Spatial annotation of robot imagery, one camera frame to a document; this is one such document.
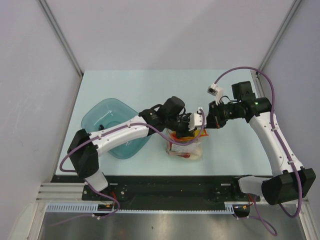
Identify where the teal transparent plastic tray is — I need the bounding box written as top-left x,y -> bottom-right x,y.
81,98 -> 150,160

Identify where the yellow banana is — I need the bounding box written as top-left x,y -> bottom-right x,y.
179,129 -> 206,142

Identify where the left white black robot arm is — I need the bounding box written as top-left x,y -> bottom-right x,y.
67,96 -> 197,200

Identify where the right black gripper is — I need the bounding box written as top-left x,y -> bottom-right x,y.
204,99 -> 244,129

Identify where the white slotted cable duct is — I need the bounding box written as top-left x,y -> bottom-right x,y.
46,202 -> 235,215

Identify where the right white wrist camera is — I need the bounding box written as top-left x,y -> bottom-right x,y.
207,83 -> 224,105

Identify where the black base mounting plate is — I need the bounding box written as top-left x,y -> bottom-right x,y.
50,173 -> 261,211

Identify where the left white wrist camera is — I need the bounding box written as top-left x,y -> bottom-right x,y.
188,107 -> 207,132

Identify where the right aluminium corner post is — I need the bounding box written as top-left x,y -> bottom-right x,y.
258,0 -> 304,71

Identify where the red cherry bunch with leaf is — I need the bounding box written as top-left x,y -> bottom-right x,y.
166,142 -> 195,158

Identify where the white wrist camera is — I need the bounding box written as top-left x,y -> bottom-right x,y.
207,83 -> 224,105
188,107 -> 207,132

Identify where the aluminium corner post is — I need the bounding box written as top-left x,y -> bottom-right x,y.
36,0 -> 84,78
258,0 -> 304,71

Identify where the left aluminium corner post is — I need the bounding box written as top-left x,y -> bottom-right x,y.
36,0 -> 84,78

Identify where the aluminium frame rail front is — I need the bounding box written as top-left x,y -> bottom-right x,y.
35,182 -> 310,204

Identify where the clear zip bag red zipper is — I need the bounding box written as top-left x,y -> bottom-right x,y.
166,129 -> 209,160

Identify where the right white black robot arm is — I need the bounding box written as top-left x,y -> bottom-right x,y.
206,81 -> 316,206

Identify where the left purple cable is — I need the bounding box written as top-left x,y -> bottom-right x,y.
47,108 -> 207,227

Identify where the green white lettuce head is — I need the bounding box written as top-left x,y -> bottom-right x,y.
188,145 -> 203,160

